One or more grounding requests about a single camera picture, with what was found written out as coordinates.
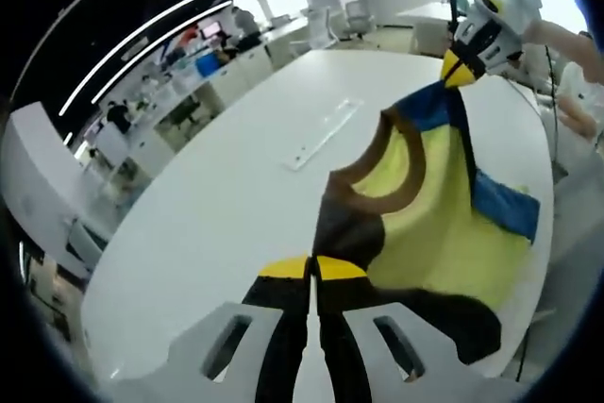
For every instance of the white office chair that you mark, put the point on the white office chair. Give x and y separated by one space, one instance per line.
361 18
321 28

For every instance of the white cabinet row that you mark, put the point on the white cabinet row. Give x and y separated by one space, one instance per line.
236 77

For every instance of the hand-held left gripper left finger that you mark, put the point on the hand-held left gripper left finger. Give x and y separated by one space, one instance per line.
283 327

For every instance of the short curved ceiling light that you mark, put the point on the short curved ceiling light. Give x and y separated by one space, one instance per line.
156 46

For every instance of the blue storage container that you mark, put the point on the blue storage container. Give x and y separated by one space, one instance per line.
207 64

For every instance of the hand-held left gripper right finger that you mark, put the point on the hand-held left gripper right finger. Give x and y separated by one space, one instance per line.
340 327

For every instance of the yellow raglan garment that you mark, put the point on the yellow raglan garment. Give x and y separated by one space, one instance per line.
439 233

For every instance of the long curved ceiling light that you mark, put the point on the long curved ceiling light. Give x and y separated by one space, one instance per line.
156 24

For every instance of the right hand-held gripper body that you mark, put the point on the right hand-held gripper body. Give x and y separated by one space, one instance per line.
505 2

